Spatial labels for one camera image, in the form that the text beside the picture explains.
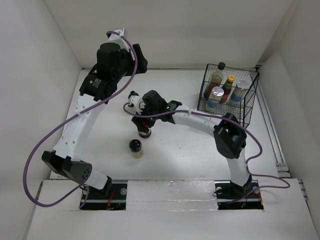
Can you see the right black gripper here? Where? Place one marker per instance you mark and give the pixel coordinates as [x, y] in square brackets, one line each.
[139, 121]

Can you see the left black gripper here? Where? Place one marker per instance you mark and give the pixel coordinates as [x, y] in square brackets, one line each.
[141, 61]

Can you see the red lid sauce jar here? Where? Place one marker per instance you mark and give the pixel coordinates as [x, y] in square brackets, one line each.
[144, 130]

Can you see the tall dark sauce bottle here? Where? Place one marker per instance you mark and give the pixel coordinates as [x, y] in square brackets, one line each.
[215, 79]

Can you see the silver cap blue label shaker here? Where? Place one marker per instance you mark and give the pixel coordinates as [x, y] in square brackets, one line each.
[239, 91]
[214, 98]

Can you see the yellow cap chili sauce bottle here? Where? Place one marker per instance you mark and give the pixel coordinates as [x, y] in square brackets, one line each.
[227, 87]

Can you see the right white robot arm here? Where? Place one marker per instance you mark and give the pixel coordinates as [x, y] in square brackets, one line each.
[228, 134]

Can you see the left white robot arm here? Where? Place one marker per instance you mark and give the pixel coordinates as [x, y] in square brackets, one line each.
[65, 159]

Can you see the black cap shaker near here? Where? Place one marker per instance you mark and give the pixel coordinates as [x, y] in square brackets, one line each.
[136, 148]

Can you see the black cap shaker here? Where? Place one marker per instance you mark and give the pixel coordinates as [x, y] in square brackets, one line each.
[136, 148]
[131, 107]

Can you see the black cap shaker far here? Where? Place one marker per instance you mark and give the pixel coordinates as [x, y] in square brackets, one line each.
[131, 107]

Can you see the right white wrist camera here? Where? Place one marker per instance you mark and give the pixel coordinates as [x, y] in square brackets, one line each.
[136, 101]

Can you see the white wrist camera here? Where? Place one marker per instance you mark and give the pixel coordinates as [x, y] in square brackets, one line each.
[115, 37]
[136, 101]

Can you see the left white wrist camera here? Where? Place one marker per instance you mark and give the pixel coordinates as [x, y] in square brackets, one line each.
[115, 37]

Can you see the black wire rack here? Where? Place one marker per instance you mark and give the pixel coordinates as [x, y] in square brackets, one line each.
[242, 110]

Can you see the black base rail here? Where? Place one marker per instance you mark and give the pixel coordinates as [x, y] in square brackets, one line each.
[171, 195]

